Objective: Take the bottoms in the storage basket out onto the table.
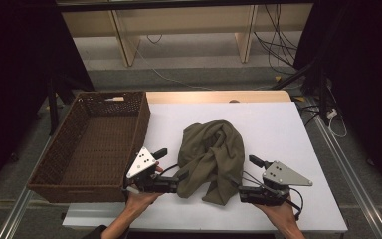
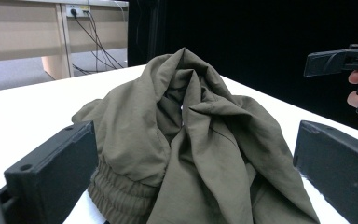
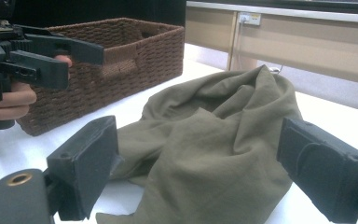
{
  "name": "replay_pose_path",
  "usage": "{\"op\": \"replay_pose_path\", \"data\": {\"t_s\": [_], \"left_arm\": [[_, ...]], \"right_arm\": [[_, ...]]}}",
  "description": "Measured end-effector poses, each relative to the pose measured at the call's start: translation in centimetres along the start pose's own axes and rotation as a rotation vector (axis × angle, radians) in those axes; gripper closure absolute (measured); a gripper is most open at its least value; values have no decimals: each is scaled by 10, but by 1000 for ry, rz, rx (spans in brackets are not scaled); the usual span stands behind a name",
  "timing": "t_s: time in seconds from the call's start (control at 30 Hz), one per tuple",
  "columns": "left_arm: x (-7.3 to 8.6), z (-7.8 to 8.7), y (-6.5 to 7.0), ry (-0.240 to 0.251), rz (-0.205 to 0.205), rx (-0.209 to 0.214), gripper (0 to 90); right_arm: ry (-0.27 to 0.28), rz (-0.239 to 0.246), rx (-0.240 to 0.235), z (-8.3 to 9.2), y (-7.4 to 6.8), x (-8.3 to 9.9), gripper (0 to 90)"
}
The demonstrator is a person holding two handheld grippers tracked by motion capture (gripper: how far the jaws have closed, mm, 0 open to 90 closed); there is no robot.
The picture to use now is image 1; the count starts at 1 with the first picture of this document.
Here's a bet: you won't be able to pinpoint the white floor cable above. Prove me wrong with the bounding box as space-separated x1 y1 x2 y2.
133 43 213 92

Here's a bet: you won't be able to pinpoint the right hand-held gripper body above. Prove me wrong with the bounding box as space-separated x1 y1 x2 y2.
238 160 313 207

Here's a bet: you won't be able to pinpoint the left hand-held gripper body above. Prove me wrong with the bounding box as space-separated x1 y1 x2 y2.
122 146 180 195

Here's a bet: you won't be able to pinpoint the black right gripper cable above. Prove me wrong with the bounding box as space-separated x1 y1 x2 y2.
242 170 304 222

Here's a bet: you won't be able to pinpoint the black curtain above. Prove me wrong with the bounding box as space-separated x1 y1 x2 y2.
292 0 382 203
0 0 96 200

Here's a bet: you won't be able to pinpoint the olive green cloth garment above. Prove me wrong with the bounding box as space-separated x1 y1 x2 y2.
176 119 247 207

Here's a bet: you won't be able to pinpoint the black metal crossbar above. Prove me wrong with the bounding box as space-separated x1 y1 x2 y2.
56 0 314 13

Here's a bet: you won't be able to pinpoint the brown wicker basket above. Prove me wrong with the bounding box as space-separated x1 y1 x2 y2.
27 90 152 204

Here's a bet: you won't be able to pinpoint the light wooden shelf unit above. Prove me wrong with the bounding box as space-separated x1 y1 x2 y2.
61 3 314 68

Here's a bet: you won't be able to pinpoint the bundle of black cables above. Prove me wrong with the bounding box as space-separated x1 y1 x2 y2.
253 3 301 76

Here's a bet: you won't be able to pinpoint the aluminium floor rail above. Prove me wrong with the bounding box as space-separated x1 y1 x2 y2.
306 98 382 239
0 135 53 239

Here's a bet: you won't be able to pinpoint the person's left hand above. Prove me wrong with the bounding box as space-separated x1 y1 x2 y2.
124 192 163 213

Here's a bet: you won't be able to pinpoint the thin white cable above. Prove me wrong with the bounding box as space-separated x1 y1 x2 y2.
327 114 348 139

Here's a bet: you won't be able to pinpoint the black metal stand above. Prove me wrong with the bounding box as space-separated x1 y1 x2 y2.
271 59 332 127
46 74 96 136

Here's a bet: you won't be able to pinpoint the person's right hand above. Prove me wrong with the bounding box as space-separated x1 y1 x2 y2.
253 199 300 231

